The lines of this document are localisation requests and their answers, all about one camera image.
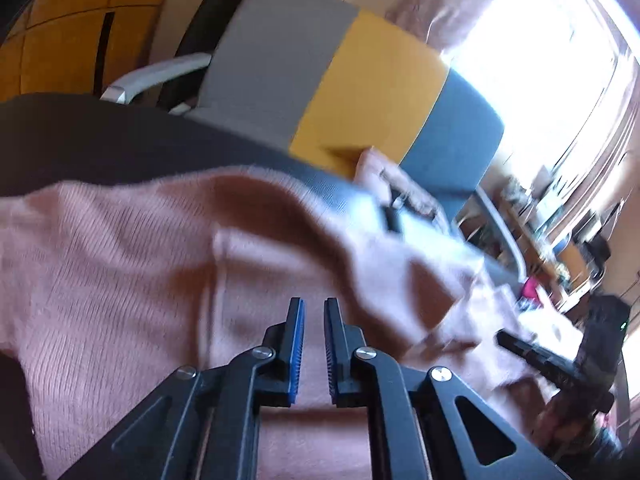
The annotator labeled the wooden desk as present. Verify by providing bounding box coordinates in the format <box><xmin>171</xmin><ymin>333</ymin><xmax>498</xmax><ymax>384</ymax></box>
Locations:
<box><xmin>500</xmin><ymin>175</ymin><xmax>601</xmax><ymax>306</ymax></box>

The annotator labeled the pink printed cushion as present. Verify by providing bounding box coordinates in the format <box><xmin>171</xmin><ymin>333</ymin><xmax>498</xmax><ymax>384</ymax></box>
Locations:
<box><xmin>352</xmin><ymin>146</ymin><xmax>448</xmax><ymax>223</ymax></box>

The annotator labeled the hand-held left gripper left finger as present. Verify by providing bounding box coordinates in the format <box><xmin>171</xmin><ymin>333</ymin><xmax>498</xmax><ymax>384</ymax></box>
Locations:
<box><xmin>57</xmin><ymin>297</ymin><xmax>306</xmax><ymax>480</ymax></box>

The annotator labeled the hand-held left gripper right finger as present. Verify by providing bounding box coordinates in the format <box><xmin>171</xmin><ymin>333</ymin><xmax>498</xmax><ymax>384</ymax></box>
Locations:
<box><xmin>323</xmin><ymin>297</ymin><xmax>573</xmax><ymax>480</ymax></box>

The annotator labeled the grey yellow blue armchair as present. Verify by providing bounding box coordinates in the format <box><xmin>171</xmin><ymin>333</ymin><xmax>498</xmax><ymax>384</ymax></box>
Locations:
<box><xmin>100</xmin><ymin>0</ymin><xmax>528</xmax><ymax>281</ymax></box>

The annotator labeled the wooden wardrobe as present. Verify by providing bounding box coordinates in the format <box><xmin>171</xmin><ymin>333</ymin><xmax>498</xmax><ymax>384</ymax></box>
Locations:
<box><xmin>0</xmin><ymin>0</ymin><xmax>181</xmax><ymax>103</ymax></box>

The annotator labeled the person's right hand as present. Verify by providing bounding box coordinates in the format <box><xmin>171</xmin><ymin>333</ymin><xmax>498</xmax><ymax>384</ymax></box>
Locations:
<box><xmin>537</xmin><ymin>395</ymin><xmax>608</xmax><ymax>461</ymax></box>

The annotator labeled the pink floral curtain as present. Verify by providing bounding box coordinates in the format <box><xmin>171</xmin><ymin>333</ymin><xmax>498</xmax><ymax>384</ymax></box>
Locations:
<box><xmin>387</xmin><ymin>0</ymin><xmax>531</xmax><ymax>56</ymax></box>

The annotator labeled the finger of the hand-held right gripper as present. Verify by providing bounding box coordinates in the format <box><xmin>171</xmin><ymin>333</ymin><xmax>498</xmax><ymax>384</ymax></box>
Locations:
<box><xmin>496</xmin><ymin>330</ymin><xmax>583</xmax><ymax>393</ymax></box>

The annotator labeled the bright window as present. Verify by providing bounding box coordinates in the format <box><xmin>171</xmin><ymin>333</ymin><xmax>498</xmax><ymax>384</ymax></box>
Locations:
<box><xmin>445</xmin><ymin>0</ymin><xmax>640</xmax><ymax>201</ymax></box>

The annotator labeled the pink knit sweater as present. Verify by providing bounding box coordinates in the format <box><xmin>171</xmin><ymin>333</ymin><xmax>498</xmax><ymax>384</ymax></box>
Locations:
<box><xmin>0</xmin><ymin>167</ymin><xmax>556</xmax><ymax>480</ymax></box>

